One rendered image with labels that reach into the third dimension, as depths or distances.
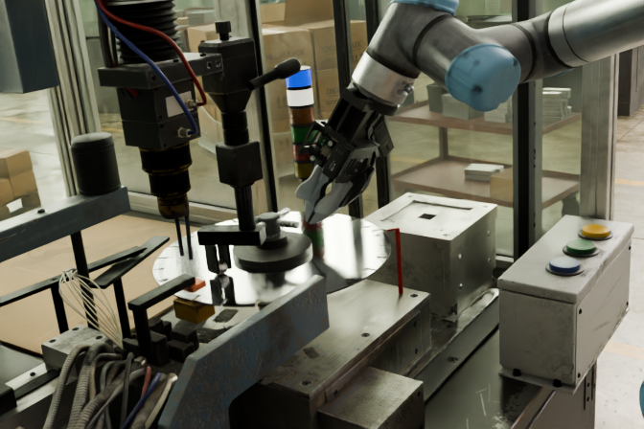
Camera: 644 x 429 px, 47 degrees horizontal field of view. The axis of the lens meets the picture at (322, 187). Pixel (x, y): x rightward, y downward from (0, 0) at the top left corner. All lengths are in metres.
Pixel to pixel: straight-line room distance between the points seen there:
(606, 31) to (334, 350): 0.51
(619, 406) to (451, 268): 1.33
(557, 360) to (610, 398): 1.41
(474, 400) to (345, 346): 0.20
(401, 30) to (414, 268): 0.45
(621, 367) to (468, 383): 1.57
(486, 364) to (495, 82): 0.46
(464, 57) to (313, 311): 0.33
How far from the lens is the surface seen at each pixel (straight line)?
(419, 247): 1.21
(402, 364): 1.09
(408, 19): 0.92
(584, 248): 1.14
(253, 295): 0.92
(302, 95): 1.27
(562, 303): 1.03
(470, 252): 1.26
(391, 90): 0.95
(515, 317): 1.07
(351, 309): 1.09
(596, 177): 1.27
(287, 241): 1.03
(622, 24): 0.88
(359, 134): 0.98
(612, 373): 2.60
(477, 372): 1.13
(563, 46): 0.93
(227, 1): 1.60
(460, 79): 0.86
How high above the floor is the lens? 1.34
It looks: 17 degrees down
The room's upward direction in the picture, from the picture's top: 5 degrees counter-clockwise
